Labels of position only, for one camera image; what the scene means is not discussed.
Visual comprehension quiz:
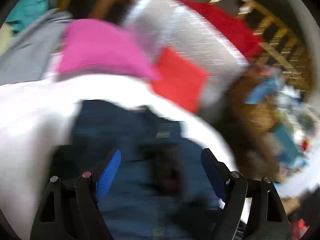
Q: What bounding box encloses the navy blue puffer jacket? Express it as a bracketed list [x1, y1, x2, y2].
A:
[50, 100, 221, 239]

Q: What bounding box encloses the white pink bed sheet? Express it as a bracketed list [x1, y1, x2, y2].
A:
[1, 74, 236, 239]

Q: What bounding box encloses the light blue cloth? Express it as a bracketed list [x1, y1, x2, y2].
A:
[244, 76, 285, 105]

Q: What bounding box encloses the red pillow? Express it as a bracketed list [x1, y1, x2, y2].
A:
[151, 47, 208, 113]

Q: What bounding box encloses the grey garment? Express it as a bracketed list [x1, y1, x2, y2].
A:
[1, 9, 73, 85]

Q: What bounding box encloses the wooden lattice headboard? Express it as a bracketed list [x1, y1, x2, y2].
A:
[210, 0, 313, 92]

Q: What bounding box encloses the magenta pillow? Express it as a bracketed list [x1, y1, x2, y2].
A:
[56, 18, 158, 80]

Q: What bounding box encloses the dark red blanket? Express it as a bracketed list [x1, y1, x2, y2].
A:
[179, 0, 264, 59]

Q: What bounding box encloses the silver foil insulation mat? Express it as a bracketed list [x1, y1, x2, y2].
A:
[121, 0, 248, 107]

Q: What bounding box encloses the teal garment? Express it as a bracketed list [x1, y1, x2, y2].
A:
[5, 0, 50, 34]

